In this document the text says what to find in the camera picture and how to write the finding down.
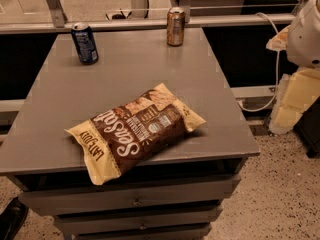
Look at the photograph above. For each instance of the orange soda can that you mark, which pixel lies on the orange soda can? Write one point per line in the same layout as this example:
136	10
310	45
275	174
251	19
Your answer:
175	26

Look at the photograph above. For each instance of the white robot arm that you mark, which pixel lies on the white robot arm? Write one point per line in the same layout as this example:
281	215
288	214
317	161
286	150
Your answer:
297	92

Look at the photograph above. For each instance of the blue soda can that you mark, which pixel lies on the blue soda can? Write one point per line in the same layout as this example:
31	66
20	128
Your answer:
84	42

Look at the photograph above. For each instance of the brown chip bag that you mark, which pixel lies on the brown chip bag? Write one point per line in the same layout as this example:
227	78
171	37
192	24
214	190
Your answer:
115	141

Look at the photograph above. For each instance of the grey drawer cabinet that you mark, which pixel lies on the grey drawer cabinet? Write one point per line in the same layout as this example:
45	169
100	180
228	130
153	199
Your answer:
177	192

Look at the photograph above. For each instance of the black white floor object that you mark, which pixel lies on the black white floor object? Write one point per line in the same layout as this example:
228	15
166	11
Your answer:
118	16

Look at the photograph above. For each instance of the black shoe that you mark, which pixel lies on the black shoe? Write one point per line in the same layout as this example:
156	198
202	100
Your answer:
12	219

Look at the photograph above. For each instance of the metal railing frame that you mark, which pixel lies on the metal railing frame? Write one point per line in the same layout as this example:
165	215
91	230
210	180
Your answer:
40	16

